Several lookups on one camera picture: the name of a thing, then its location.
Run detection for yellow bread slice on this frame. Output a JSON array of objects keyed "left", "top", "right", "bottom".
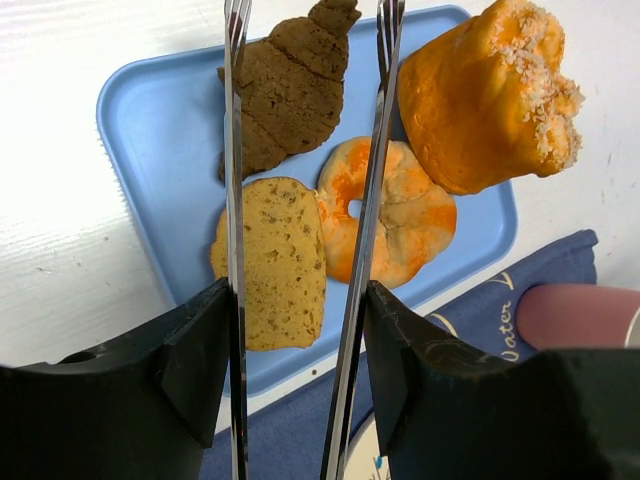
[{"left": 209, "top": 175, "right": 329, "bottom": 352}]

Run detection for light blue tray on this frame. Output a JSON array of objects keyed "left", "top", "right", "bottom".
[{"left": 96, "top": 6, "right": 518, "bottom": 396}]

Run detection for pink mug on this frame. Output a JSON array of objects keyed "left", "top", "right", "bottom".
[{"left": 516, "top": 284, "right": 639, "bottom": 350}]

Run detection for stainless steel tongs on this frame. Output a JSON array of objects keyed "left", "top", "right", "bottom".
[{"left": 224, "top": 1, "right": 405, "bottom": 479}]

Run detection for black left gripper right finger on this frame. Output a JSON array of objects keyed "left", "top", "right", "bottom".
[{"left": 364, "top": 282, "right": 639, "bottom": 479}]

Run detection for blue cloth placemat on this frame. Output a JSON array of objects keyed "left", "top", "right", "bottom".
[{"left": 249, "top": 229, "right": 598, "bottom": 479}]

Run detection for orange striped round bun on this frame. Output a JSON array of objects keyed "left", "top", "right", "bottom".
[{"left": 317, "top": 136, "right": 457, "bottom": 289}]

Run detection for cream and blue plate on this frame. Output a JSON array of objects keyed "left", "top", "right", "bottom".
[{"left": 343, "top": 413, "right": 391, "bottom": 480}]

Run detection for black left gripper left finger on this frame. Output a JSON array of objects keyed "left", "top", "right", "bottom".
[{"left": 1, "top": 280, "right": 229, "bottom": 479}]

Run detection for brown chocolate croissant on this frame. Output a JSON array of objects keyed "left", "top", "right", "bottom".
[{"left": 234, "top": 0, "right": 361, "bottom": 178}]

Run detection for sugar-topped tall orange bun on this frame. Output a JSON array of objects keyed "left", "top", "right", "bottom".
[{"left": 397, "top": 1, "right": 584, "bottom": 195}]

